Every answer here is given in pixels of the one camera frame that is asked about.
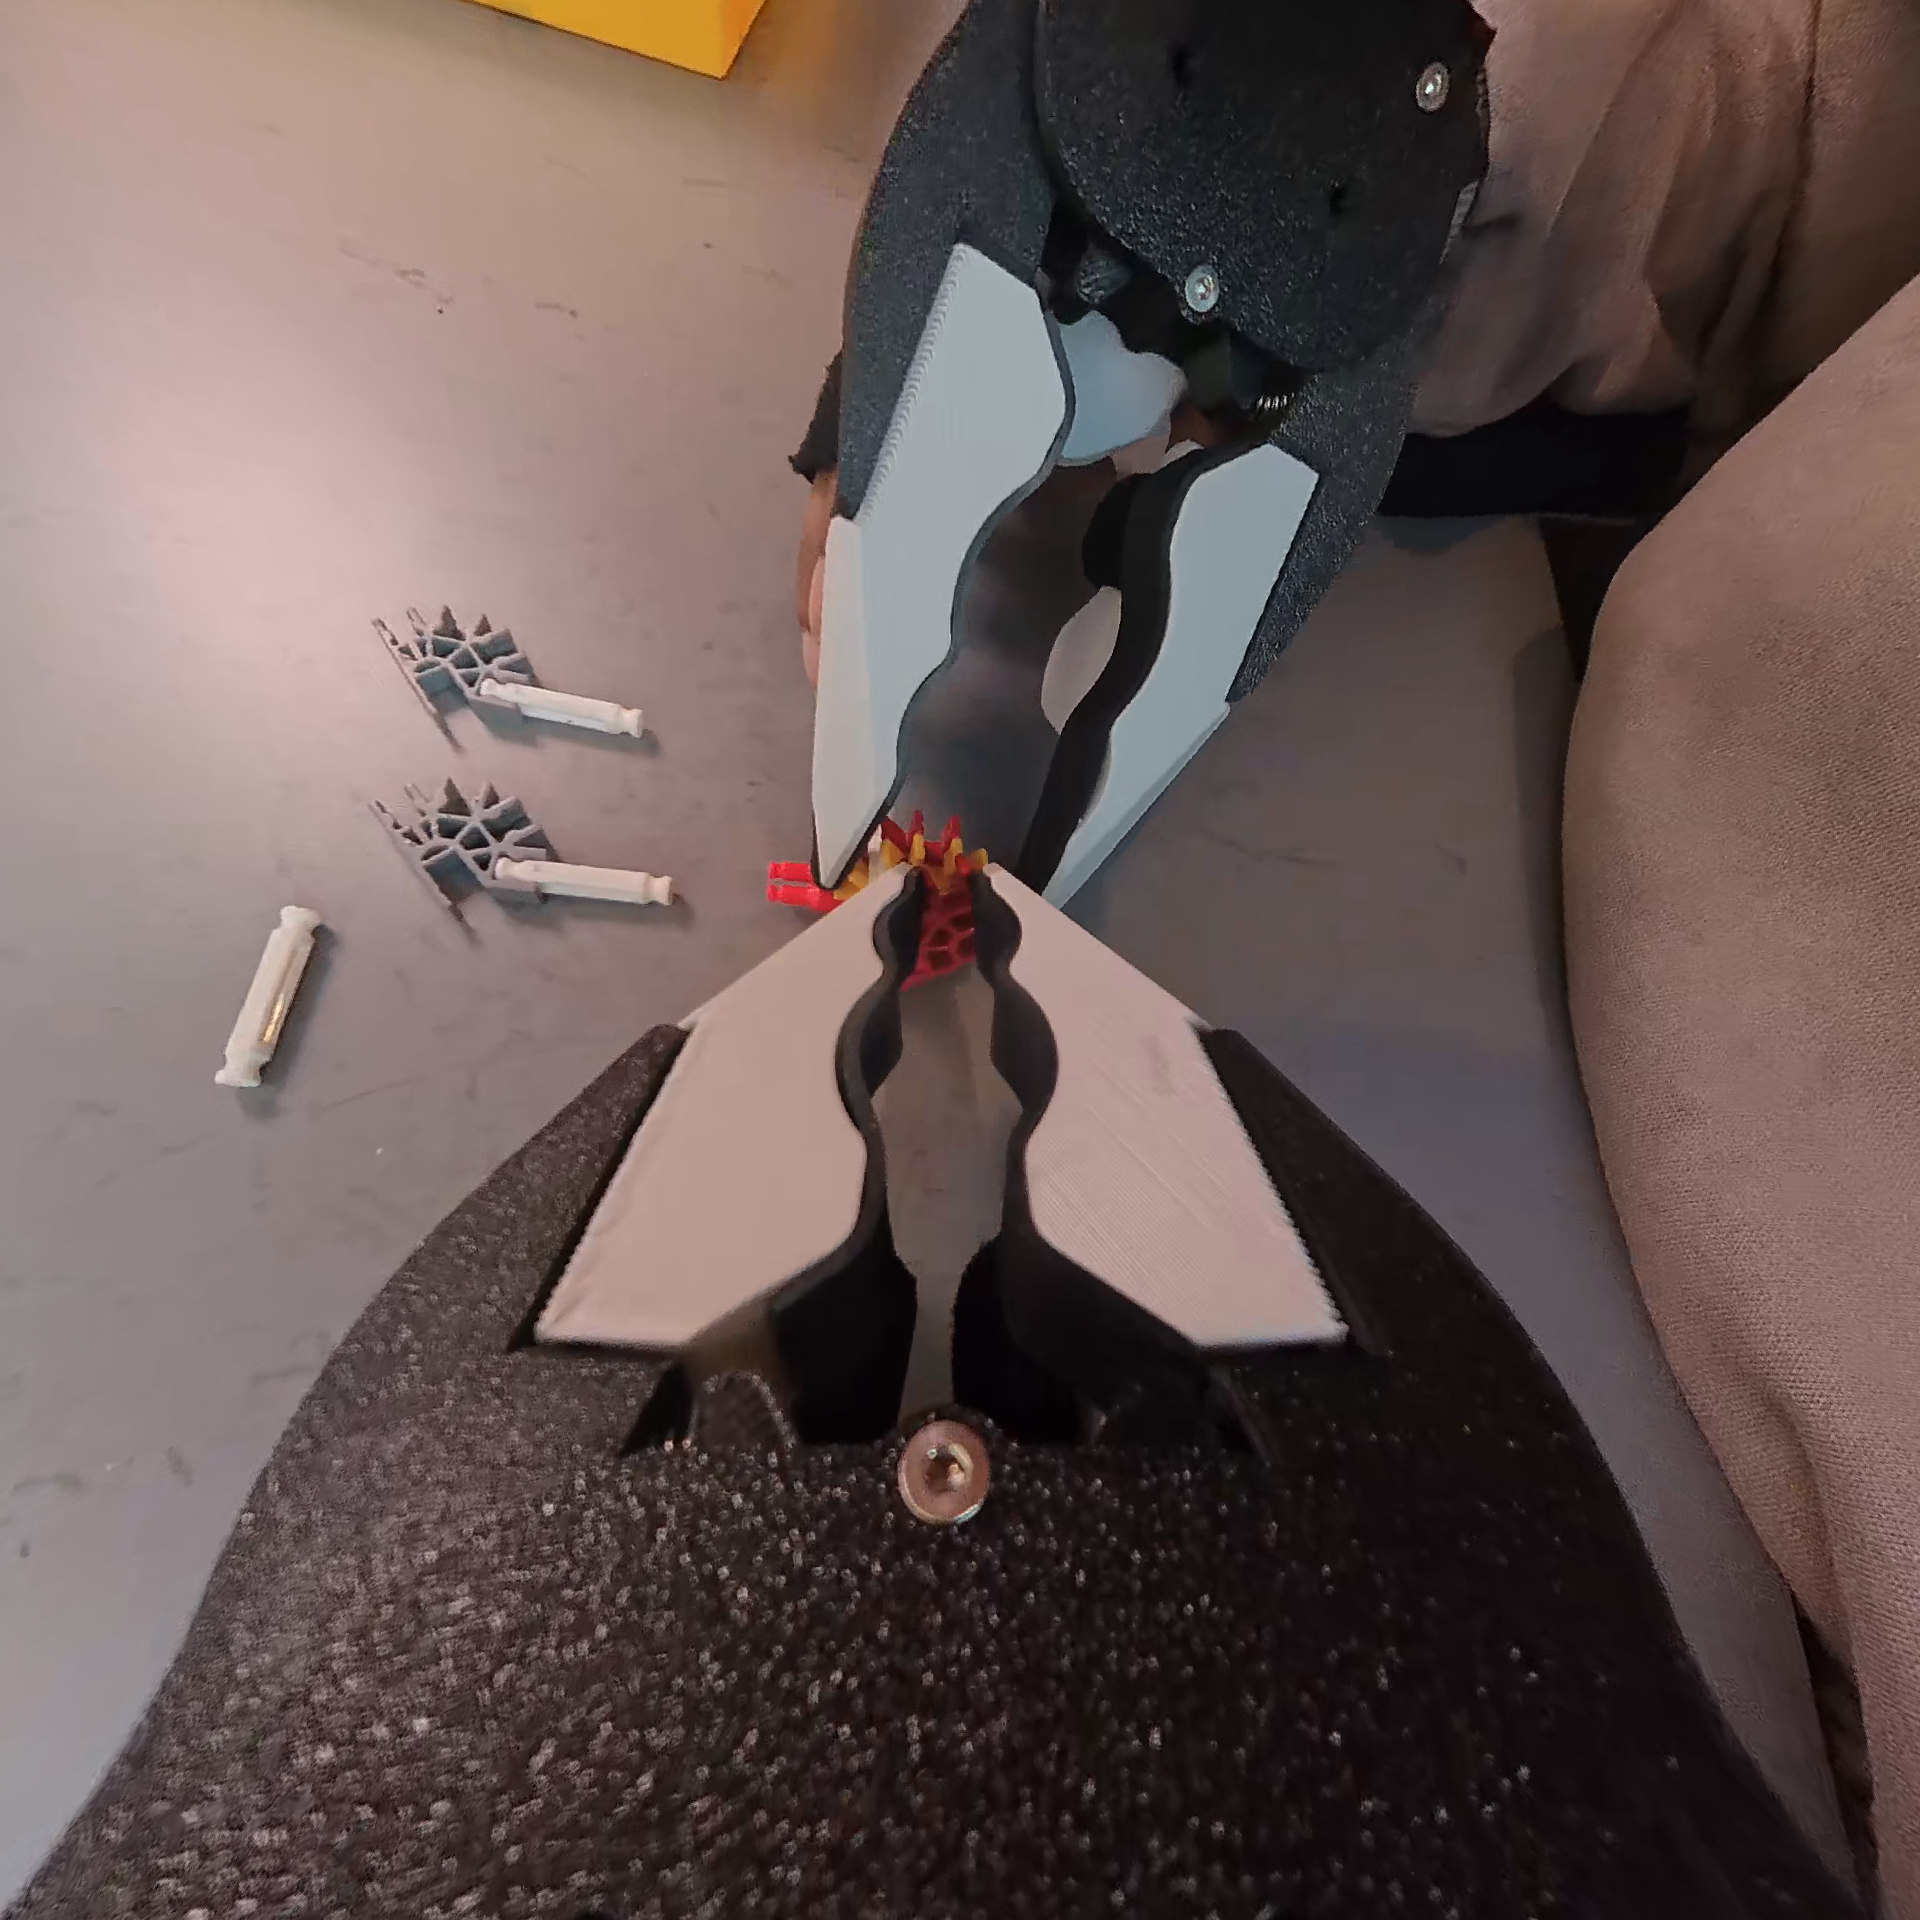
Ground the person's beige sweater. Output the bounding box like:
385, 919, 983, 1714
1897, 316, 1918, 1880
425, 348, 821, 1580
1560, 279, 1920, 1920

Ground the person's right forearm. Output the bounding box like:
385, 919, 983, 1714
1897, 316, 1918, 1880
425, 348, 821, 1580
1412, 0, 1920, 445

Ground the yellow toy connector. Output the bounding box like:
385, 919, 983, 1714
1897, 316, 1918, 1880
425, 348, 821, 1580
835, 838, 997, 903

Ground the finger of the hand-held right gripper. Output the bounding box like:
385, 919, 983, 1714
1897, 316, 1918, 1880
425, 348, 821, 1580
809, 248, 1080, 892
1035, 440, 1327, 909

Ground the short white toy rod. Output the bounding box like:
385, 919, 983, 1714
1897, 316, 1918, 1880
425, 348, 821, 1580
495, 857, 672, 909
217, 903, 324, 1091
480, 676, 646, 740

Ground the yellow plastic bin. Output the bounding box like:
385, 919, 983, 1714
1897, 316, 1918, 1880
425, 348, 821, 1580
465, 0, 765, 82

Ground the grey toy connector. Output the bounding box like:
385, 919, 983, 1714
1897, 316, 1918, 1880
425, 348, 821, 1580
377, 606, 536, 711
372, 780, 545, 903

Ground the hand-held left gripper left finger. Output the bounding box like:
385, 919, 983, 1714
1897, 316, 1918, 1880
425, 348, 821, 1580
536, 867, 925, 1444

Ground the person's right hand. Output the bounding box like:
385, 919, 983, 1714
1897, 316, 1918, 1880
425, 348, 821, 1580
793, 477, 835, 687

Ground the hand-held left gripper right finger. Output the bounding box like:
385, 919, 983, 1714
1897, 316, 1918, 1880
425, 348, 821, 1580
957, 867, 1345, 1444

